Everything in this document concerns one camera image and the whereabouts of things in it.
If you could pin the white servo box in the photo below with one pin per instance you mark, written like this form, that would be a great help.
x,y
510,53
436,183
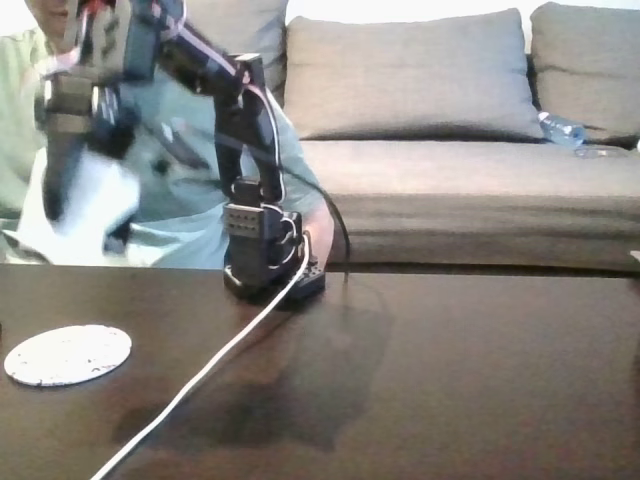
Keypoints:
x,y
100,195

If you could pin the clear plastic water bottle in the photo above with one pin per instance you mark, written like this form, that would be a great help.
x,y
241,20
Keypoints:
x,y
562,129

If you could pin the person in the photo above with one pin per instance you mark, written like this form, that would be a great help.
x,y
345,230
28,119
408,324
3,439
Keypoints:
x,y
20,75

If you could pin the clear plastic wrapper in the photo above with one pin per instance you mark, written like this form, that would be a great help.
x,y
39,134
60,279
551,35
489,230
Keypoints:
x,y
595,153

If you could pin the wide grey sofa cushion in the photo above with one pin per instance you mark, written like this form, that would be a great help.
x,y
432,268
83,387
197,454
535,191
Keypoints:
x,y
410,75

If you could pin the grey fabric sofa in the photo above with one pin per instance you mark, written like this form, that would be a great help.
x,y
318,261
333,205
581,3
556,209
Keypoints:
x,y
475,200

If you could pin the round white coaster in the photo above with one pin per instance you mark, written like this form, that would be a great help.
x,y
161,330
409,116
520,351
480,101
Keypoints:
x,y
67,355

